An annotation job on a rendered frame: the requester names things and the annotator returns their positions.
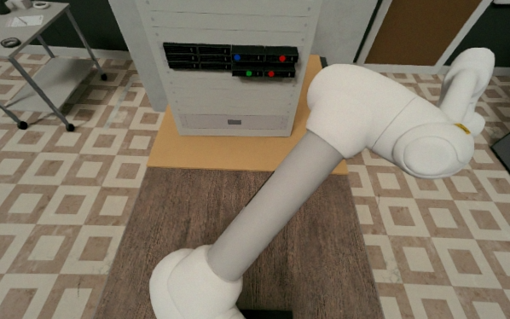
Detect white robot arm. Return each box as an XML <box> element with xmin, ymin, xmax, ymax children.
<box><xmin>149</xmin><ymin>48</ymin><xmax>495</xmax><ymax>319</ymax></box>

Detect tan wooden board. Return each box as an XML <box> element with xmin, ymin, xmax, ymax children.
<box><xmin>146</xmin><ymin>55</ymin><xmax>322</xmax><ymax>172</ymax></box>

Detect white open rack frame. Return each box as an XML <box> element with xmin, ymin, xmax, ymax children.
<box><xmin>135</xmin><ymin>0</ymin><xmax>322</xmax><ymax>137</ymax></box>

